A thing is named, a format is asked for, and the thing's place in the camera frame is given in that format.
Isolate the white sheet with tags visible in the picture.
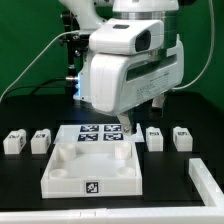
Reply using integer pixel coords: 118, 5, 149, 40
54, 124, 144, 144

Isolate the white square tabletop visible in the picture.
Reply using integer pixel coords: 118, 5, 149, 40
41, 141, 143, 198

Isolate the white obstacle fence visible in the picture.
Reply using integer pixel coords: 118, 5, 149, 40
0, 157, 224, 224

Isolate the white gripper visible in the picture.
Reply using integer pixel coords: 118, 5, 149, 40
90, 40, 184, 136

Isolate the white cable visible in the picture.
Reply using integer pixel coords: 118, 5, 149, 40
0, 0, 216, 101

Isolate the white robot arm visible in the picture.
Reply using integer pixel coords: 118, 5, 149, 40
59, 0, 184, 135

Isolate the black cable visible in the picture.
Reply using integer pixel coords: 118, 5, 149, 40
0, 77, 78, 101

